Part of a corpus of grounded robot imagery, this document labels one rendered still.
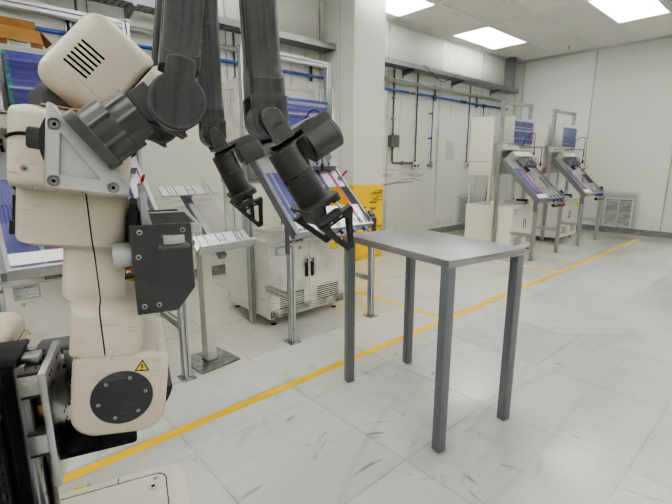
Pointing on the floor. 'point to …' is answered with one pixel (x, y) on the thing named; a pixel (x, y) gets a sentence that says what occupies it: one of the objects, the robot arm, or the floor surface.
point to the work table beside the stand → (448, 250)
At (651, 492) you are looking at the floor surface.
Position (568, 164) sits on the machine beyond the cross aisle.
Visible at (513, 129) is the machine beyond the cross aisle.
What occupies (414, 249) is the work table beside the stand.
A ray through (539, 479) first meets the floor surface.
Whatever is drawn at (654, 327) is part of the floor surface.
